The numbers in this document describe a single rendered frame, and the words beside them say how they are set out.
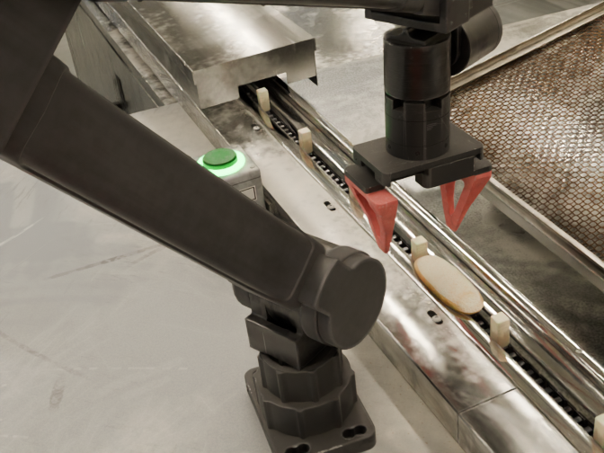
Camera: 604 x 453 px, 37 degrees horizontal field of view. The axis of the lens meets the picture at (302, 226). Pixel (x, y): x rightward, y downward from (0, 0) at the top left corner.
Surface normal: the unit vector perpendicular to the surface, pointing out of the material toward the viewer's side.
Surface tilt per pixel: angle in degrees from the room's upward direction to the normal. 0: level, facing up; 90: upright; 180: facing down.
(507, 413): 0
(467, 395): 0
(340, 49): 0
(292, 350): 90
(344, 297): 90
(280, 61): 90
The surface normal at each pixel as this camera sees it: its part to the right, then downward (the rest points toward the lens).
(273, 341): -0.62, 0.50
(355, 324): 0.78, 0.29
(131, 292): -0.11, -0.82
